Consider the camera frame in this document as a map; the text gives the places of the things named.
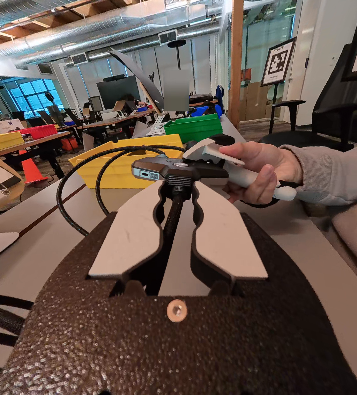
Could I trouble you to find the red plastic bin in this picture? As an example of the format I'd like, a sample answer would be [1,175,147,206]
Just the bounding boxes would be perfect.
[20,124,58,140]

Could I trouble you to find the black office chair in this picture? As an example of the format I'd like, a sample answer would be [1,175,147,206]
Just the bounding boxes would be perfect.
[259,43,357,152]

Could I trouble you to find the orange traffic cone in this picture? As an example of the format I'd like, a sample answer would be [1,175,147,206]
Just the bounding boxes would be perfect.
[21,150,49,185]

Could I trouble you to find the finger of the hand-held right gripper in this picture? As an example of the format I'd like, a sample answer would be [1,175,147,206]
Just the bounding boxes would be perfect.
[182,138,246,170]

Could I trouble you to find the black curved board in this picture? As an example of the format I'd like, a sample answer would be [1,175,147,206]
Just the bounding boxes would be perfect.
[108,49,165,113]

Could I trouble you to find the small yellow plastic bin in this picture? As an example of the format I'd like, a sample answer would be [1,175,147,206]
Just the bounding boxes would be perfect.
[0,132,25,151]

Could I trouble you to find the wooden support post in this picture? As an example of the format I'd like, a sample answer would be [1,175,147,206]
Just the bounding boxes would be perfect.
[229,0,244,129]

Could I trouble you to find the large yellow plastic bin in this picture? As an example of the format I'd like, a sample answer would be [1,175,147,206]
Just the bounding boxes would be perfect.
[68,134,185,189]

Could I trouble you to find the large black display screen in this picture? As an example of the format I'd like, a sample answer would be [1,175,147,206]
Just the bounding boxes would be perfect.
[96,75,141,111]

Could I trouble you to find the green plastic bin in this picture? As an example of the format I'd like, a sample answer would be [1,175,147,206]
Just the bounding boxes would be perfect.
[164,114,223,144]

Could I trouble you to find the small blue plastic bin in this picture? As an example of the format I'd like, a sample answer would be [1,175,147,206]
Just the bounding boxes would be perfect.
[190,104,223,118]

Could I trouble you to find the person's right hand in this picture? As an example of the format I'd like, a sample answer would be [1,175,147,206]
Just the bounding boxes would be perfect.
[219,141,304,205]

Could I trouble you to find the silver air duct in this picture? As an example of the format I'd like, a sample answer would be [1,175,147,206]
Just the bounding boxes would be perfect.
[0,6,228,67]

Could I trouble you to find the brown cardboard boxes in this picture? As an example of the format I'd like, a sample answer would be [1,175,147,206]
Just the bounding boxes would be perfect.
[239,81,273,121]

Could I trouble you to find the person's right forearm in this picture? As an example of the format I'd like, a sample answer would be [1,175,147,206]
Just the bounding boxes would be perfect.
[278,137,357,208]

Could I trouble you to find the framed tag sign on stand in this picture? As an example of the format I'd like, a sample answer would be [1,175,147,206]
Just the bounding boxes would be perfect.
[260,38,297,134]

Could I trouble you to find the wooden desk with black legs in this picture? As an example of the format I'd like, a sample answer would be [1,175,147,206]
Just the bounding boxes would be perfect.
[0,131,72,179]

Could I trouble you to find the black video switch hub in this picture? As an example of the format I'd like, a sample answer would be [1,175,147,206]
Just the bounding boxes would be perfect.
[131,155,230,295]

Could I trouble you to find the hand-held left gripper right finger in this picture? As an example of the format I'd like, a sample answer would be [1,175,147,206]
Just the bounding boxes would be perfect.
[191,181,269,282]

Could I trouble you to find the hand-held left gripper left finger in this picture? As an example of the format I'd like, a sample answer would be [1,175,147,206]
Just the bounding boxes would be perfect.
[88,180,166,282]

